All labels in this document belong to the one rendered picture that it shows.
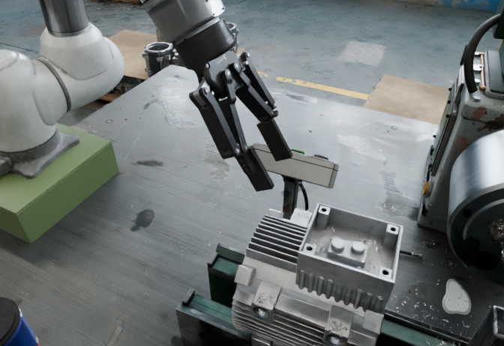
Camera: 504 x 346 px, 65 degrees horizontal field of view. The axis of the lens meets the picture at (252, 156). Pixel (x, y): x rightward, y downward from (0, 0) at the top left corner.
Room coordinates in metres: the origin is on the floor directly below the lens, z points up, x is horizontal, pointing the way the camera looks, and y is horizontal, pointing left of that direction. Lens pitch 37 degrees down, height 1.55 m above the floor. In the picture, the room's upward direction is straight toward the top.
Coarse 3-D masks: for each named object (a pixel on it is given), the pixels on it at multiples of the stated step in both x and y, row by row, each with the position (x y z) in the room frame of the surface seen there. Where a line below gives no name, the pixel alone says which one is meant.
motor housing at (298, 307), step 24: (264, 240) 0.38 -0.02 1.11; (288, 240) 0.38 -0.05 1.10; (264, 264) 0.36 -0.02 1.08; (288, 264) 0.35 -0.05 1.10; (240, 288) 0.34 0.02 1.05; (288, 288) 0.33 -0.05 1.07; (240, 312) 0.31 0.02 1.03; (288, 312) 0.30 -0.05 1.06; (312, 312) 0.30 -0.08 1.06; (360, 312) 0.29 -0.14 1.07; (264, 336) 0.30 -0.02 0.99; (288, 336) 0.29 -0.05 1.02; (312, 336) 0.28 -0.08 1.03; (360, 336) 0.27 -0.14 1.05
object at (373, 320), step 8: (272, 216) 0.45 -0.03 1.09; (280, 216) 0.45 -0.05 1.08; (240, 272) 0.34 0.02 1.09; (248, 272) 0.34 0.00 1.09; (240, 280) 0.33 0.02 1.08; (248, 280) 0.33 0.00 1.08; (368, 312) 0.28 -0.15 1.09; (376, 312) 0.28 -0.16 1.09; (368, 320) 0.27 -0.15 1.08; (376, 320) 0.27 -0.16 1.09; (368, 328) 0.27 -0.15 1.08; (376, 328) 0.26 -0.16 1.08
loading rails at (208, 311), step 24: (216, 264) 0.49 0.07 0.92; (240, 264) 0.49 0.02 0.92; (192, 288) 0.42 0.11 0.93; (216, 288) 0.48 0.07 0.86; (192, 312) 0.38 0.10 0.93; (216, 312) 0.38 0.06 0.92; (384, 312) 0.38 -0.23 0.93; (192, 336) 0.37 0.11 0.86; (216, 336) 0.35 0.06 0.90; (240, 336) 0.33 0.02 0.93; (384, 336) 0.35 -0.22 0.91; (408, 336) 0.34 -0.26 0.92; (432, 336) 0.34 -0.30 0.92; (456, 336) 0.34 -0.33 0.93
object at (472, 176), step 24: (480, 144) 0.61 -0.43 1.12; (456, 168) 0.61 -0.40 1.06; (480, 168) 0.54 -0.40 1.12; (456, 192) 0.53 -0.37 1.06; (480, 192) 0.48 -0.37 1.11; (456, 216) 0.48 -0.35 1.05; (480, 216) 0.47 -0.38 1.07; (456, 240) 0.48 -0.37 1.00; (480, 240) 0.46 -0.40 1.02; (480, 264) 0.45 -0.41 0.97
